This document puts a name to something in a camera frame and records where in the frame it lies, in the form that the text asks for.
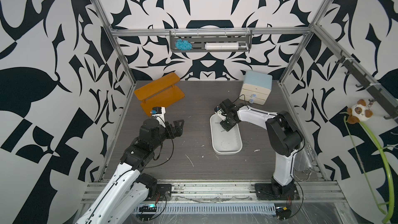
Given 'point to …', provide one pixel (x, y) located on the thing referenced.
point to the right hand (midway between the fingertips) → (223, 122)
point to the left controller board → (150, 208)
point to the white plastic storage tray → (224, 142)
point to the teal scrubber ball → (183, 44)
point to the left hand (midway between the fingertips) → (173, 118)
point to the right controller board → (283, 213)
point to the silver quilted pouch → (302, 159)
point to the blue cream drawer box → (257, 87)
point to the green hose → (390, 208)
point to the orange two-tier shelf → (161, 93)
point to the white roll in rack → (221, 46)
